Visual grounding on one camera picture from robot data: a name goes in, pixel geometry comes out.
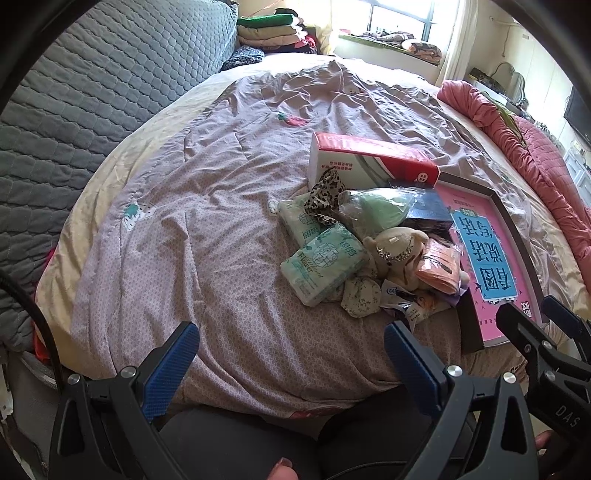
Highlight orange packet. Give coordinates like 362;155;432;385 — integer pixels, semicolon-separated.
415;237;462;296

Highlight beige plush bear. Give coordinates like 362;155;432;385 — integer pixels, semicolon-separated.
363;227;429;291

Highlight floral beige cloth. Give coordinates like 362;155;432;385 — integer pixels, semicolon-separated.
341;275;382;319

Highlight green item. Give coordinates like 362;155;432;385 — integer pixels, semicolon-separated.
338;187;419;240

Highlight green tissue pack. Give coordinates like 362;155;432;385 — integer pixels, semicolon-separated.
280;223;369;307
277;193;325;247

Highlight person's hand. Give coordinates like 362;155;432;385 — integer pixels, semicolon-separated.
266;458;298;480

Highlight pink book in tray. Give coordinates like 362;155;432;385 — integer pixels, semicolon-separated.
436;173;549;353

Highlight white drawer cabinet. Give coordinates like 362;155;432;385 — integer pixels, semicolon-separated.
564;146;591;207

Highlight dark blue small box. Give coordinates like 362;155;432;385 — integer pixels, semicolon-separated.
402;188;453;236

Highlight pink rolled duvet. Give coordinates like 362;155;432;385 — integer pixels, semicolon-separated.
437;80;590;285

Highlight mauve dotted bed quilt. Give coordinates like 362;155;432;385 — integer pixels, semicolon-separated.
68;62;563;418

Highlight black flat television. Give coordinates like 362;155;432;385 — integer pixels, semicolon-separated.
564;87;591;146

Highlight cluttered side desk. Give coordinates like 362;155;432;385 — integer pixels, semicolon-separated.
466;62;529;117

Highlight red white tissue box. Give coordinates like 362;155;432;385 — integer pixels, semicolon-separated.
308;132;440;190

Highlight leopard print cloth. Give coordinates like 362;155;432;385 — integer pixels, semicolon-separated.
304;167;346;227

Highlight white curtain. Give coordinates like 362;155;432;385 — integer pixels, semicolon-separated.
436;0;479;86

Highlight clothes on window sill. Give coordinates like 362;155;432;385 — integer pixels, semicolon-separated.
339;30;443;65

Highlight grey quilted headboard cover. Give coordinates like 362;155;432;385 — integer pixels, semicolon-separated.
0;0;240;354

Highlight stack of folded blankets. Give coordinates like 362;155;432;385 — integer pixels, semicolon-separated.
236;8;318;54

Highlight black cable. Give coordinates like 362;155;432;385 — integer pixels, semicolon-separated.
0;269;66;393

